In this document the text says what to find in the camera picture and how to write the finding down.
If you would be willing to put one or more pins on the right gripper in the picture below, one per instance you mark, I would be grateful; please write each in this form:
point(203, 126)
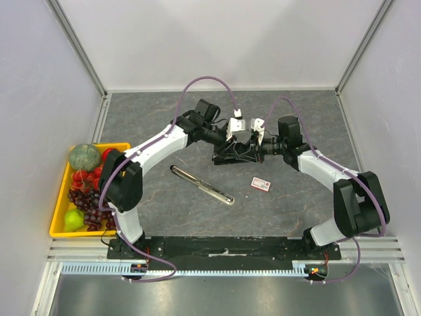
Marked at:
point(257, 148)

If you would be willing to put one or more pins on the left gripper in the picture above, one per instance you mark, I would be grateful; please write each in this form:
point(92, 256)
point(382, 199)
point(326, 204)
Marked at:
point(231, 147)

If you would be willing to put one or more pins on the silver and black stapler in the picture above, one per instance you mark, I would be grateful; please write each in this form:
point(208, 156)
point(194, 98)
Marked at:
point(204, 186)

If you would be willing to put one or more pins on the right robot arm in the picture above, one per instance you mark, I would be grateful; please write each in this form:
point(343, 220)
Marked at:
point(358, 200)

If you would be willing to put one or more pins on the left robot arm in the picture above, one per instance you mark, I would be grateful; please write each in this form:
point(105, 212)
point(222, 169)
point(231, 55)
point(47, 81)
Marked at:
point(121, 180)

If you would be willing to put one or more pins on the red white staple box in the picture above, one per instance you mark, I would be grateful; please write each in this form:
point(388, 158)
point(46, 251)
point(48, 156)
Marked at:
point(260, 184)

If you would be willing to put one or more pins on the red apple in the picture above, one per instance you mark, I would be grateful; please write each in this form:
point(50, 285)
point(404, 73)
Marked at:
point(105, 153)

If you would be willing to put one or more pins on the yellow plastic bin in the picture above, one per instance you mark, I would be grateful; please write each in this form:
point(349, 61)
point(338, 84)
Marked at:
point(63, 204)

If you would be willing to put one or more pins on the green striped melon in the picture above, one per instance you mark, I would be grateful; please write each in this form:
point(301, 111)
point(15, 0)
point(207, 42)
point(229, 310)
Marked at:
point(84, 157)

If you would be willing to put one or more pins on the purple grape bunch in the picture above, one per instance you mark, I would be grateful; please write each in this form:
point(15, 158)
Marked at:
point(88, 203)

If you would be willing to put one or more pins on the red cherry tomato cluster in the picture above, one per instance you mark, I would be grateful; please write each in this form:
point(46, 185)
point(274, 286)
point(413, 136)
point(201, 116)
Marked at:
point(84, 181)

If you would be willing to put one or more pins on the green pear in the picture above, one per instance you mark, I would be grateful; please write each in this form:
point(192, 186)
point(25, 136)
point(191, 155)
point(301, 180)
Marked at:
point(73, 220)

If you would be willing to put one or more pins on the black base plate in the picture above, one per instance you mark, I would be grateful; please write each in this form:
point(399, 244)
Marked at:
point(177, 249)

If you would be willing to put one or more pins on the grey cable duct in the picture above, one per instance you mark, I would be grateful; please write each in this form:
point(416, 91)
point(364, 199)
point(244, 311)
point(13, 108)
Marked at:
point(138, 269)

